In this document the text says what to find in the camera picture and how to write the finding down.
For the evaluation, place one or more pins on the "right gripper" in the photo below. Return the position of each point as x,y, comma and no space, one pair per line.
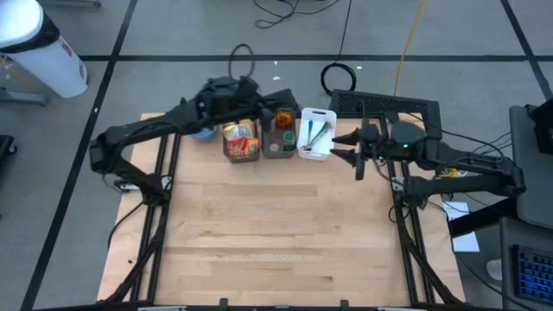
373,144

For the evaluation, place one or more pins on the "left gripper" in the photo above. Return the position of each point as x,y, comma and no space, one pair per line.
259,105

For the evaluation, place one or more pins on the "taco seasoning mix packet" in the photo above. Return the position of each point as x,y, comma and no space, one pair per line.
284,118

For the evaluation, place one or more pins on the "white plastic bin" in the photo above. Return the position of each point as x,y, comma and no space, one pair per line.
324,151

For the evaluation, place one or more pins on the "green-lidded spice jar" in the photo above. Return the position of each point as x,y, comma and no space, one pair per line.
289,139

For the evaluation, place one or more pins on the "yellow creamy chicken ramen packet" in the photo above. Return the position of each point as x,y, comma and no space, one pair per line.
237,131

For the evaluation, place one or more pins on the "red ramen packet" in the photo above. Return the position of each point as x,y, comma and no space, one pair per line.
244,147

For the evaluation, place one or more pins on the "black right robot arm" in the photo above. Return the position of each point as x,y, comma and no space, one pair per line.
466,157

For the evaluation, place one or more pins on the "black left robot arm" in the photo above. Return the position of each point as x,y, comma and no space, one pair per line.
142,127

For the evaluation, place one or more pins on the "black pad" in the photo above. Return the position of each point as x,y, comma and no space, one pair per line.
287,96

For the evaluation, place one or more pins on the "grey translucent bin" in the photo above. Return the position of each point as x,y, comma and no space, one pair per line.
242,160
281,154

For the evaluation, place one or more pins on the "black perforated plate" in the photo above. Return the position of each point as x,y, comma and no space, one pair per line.
380,103

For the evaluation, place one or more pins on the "blue plastic bowl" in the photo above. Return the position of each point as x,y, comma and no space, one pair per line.
203,133

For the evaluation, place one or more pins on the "black desk leg bar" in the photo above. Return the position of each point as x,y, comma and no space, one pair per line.
484,216

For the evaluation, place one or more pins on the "white paper sheet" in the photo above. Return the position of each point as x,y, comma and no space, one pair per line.
466,244

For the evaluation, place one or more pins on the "grey keyboard desk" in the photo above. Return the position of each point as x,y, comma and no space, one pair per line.
506,242

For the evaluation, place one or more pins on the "white computer mouse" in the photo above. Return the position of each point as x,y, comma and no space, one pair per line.
494,270

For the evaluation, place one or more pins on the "black chair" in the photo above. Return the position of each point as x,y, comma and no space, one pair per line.
544,129

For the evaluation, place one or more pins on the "backlit keyboard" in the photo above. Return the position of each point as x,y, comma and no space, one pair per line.
533,274

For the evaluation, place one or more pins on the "grey table foot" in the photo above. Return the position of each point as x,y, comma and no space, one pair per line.
69,2
21,98

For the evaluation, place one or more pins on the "white trash can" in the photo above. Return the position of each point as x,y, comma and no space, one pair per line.
47,65

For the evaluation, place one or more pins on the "black floor object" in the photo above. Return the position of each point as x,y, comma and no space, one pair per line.
6,144

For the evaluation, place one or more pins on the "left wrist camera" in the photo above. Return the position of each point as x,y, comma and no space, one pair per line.
248,88

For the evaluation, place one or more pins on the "black aluminium table frame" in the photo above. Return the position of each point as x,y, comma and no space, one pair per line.
259,308

